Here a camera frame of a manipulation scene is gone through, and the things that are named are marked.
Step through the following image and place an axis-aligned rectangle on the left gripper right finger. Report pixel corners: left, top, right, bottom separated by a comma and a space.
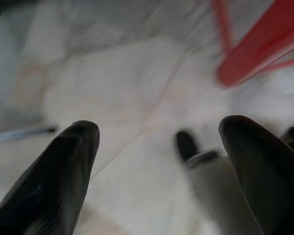
218, 115, 294, 235

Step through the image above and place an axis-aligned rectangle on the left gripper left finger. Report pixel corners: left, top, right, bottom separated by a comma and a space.
0, 120, 100, 235

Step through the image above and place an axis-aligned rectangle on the red plastic hanger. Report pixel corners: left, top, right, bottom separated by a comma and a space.
212, 0, 294, 86

